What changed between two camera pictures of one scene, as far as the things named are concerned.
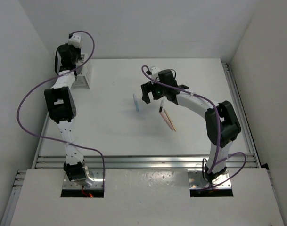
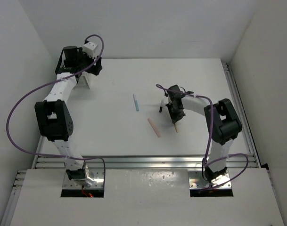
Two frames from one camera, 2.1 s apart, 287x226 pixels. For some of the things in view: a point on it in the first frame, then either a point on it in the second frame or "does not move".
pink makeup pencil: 167,120 -> 153,126
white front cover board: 150,197 does not move
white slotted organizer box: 83,79 does not move
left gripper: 77,49 -> 94,69
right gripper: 147,88 -> 175,118
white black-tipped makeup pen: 161,106 does not move
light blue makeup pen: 136,102 does not move
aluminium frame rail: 159,162 does not move
